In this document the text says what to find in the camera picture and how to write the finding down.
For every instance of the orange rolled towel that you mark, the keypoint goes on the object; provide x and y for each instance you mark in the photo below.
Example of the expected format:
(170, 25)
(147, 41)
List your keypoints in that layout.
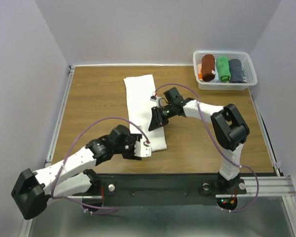
(199, 71)

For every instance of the white towel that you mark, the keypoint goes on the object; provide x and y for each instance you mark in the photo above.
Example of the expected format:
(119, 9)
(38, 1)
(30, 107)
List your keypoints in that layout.
(138, 93)

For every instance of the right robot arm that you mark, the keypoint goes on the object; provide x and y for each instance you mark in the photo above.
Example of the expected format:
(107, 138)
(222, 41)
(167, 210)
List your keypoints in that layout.
(230, 129)

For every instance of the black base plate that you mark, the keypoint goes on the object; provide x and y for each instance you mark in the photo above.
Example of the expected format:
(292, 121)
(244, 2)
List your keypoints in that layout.
(163, 189)

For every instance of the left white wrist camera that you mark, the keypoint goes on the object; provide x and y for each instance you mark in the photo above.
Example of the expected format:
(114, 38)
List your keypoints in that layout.
(142, 149)

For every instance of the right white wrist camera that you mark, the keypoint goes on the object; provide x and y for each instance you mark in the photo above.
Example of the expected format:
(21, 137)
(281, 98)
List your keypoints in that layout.
(159, 101)

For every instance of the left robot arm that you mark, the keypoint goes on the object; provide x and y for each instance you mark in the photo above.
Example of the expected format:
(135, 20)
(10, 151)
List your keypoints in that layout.
(33, 189)

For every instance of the brown rolled towel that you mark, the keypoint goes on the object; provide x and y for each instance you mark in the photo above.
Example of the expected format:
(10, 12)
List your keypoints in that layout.
(208, 68)

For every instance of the white plastic basket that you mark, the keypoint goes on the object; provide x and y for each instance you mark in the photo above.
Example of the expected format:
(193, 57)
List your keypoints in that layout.
(248, 70)

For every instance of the dark blue towel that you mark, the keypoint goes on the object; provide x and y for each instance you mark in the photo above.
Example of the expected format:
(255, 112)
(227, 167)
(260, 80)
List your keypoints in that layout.
(235, 68)

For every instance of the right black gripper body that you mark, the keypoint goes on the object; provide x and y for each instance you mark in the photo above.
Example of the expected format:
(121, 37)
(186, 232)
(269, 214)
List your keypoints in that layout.
(164, 113)

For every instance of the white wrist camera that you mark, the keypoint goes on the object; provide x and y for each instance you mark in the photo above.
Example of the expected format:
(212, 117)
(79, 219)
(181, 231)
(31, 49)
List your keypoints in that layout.
(159, 101)
(142, 149)

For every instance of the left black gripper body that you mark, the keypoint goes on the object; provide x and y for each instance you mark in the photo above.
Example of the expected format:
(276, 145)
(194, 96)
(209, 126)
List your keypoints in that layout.
(128, 146)

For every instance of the light blue rolled towel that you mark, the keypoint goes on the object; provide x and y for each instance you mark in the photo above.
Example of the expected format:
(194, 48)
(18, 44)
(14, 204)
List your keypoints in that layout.
(216, 79)

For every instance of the green rolled towel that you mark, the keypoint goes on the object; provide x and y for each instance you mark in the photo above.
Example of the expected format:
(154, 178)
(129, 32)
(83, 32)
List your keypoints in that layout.
(222, 65)

